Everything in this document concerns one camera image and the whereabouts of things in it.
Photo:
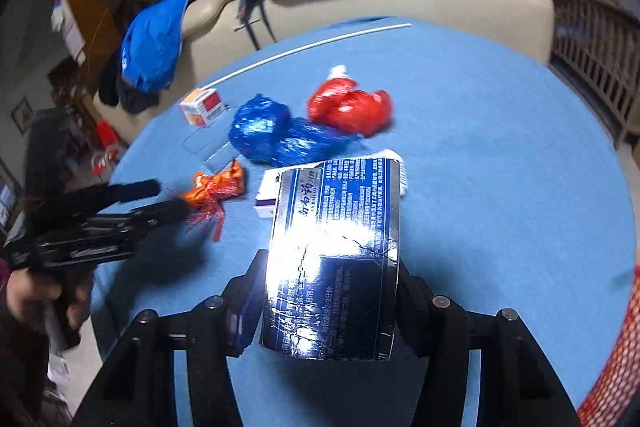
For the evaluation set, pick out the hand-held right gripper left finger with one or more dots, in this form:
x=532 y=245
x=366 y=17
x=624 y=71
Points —
x=240 y=322

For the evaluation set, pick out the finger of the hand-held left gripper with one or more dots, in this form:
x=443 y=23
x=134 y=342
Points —
x=130 y=191
x=160 y=213

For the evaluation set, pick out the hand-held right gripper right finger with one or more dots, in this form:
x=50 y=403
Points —
x=412 y=307

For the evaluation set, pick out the orange plastic bag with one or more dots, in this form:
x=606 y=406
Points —
x=220 y=184

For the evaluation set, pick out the dark blue printed box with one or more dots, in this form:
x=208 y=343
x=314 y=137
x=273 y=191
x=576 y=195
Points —
x=330 y=257

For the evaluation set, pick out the purple white box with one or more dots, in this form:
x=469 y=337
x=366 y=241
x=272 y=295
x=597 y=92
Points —
x=265 y=202

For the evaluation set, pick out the small white red box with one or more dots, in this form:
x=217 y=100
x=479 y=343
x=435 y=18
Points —
x=200 y=107

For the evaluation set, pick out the blue plastic bag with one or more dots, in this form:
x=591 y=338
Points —
x=260 y=127

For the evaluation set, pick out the red plastic bag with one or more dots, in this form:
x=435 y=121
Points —
x=345 y=107

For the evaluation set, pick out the red mesh basket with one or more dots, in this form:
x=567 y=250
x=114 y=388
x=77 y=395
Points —
x=620 y=372

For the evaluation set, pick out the person's left hand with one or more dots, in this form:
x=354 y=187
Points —
x=30 y=294

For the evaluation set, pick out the dark clothing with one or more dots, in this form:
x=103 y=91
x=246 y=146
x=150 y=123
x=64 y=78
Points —
x=132 y=99

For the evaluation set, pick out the blue blanket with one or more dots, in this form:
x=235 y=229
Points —
x=500 y=207

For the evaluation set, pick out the blue jacket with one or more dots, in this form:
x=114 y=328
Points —
x=150 y=42

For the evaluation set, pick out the thin white strip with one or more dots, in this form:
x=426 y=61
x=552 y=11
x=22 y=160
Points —
x=280 y=53

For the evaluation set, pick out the cream leather sofa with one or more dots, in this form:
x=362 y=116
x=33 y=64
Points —
x=400 y=2

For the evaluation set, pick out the wooden crib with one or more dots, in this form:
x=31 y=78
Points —
x=590 y=52

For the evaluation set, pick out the framed wall picture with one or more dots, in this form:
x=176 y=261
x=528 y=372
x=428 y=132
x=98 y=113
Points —
x=21 y=114

